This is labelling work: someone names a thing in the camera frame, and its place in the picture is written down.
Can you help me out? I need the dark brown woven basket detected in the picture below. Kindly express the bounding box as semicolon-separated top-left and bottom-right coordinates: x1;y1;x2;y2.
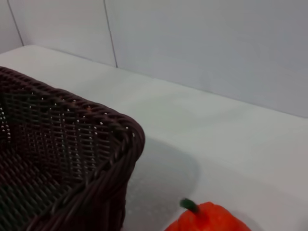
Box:
0;66;146;231

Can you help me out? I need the orange pear-shaped toy fruit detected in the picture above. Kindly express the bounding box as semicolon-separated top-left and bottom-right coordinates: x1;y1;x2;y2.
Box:
163;198;252;231

